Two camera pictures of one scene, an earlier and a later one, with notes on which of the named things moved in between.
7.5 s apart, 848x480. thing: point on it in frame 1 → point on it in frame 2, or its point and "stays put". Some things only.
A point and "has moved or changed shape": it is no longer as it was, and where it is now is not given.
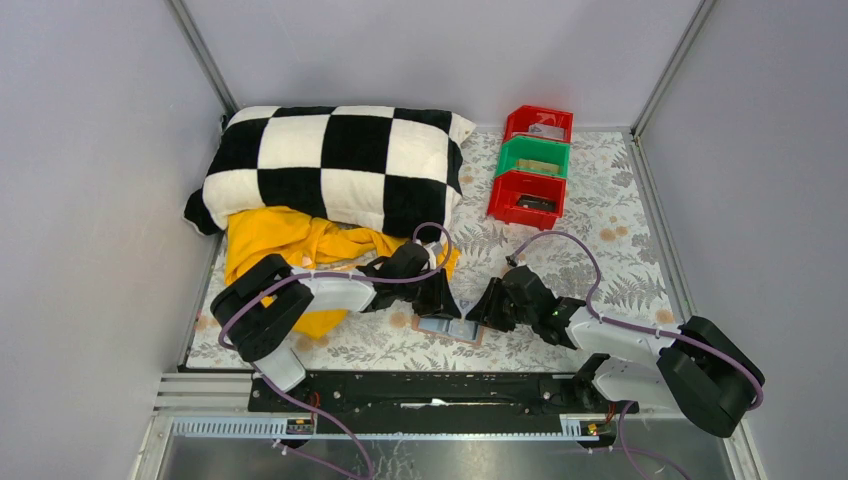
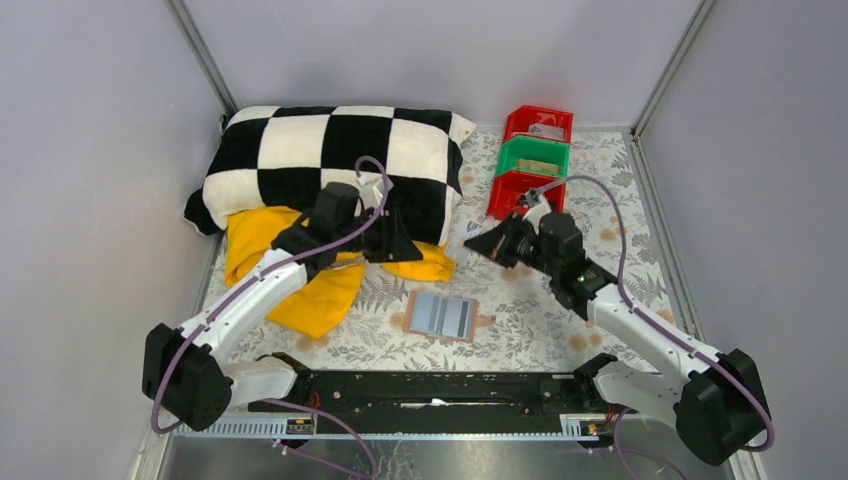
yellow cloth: (304, 238) stays put
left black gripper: (428, 291) → (383, 234)
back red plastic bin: (542, 122) stays put
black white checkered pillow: (393, 169) stays put
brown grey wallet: (451, 328) has moved or changed shape
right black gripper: (502, 305) → (510, 240)
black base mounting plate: (508, 393) stays put
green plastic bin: (535, 154) stays put
